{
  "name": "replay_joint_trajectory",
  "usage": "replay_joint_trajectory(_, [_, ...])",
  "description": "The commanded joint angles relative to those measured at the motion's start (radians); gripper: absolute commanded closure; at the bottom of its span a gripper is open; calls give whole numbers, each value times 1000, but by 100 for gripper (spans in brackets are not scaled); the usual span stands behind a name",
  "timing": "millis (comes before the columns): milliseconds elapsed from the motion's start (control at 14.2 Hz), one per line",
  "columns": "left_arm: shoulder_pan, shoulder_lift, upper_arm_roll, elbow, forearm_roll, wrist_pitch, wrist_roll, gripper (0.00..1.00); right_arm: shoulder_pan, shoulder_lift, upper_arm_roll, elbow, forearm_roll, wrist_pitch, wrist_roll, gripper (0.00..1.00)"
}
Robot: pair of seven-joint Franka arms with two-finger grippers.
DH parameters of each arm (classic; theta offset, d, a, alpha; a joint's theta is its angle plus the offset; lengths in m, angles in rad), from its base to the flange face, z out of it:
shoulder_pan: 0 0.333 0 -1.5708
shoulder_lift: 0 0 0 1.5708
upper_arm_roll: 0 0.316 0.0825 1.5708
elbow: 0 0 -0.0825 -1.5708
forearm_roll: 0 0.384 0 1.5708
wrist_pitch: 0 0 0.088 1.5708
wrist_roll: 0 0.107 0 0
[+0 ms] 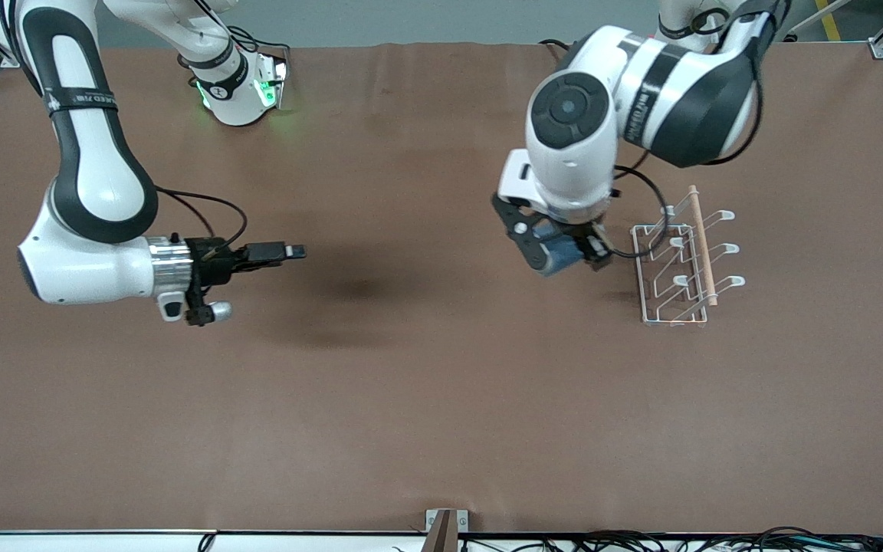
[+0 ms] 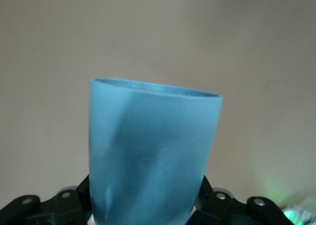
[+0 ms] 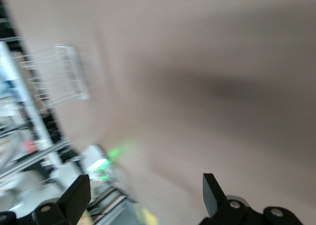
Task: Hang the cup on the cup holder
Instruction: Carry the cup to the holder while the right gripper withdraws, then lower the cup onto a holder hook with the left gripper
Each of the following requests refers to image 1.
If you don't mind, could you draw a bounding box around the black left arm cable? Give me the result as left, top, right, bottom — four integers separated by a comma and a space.
609, 164, 677, 260

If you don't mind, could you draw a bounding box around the white wire cup holder rack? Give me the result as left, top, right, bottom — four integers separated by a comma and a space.
631, 185, 747, 327

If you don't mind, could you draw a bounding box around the blue plastic cup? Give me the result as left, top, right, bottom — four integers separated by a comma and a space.
540, 230, 589, 278

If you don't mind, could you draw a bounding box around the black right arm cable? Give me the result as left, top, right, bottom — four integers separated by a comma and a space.
153, 186, 250, 248

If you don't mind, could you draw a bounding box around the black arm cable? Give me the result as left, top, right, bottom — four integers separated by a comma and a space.
609, 164, 677, 260
153, 186, 250, 248

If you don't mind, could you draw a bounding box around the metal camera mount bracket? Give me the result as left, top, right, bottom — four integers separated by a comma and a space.
425, 509, 469, 552

